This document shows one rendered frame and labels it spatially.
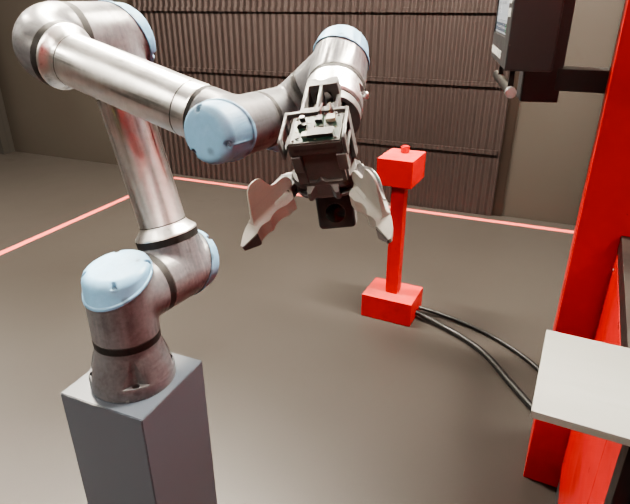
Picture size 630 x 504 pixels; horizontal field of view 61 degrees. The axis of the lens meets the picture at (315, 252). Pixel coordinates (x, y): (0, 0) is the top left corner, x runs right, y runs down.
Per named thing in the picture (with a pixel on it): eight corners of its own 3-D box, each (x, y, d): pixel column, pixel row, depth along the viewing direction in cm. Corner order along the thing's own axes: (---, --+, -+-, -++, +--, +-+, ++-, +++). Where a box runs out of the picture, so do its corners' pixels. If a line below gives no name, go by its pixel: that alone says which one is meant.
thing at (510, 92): (492, 78, 191) (495, 54, 188) (500, 78, 191) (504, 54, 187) (504, 98, 151) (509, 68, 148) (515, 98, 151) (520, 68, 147)
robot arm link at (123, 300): (75, 337, 94) (59, 267, 88) (135, 303, 104) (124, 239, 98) (122, 358, 88) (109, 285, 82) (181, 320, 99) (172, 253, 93)
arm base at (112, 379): (71, 390, 96) (60, 343, 92) (129, 345, 109) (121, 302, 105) (140, 412, 91) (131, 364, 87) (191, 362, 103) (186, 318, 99)
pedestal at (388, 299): (374, 297, 283) (383, 140, 248) (421, 308, 273) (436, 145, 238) (360, 315, 267) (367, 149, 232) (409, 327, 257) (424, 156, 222)
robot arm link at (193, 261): (136, 314, 103) (29, 12, 87) (191, 282, 114) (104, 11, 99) (179, 316, 96) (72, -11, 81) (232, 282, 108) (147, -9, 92)
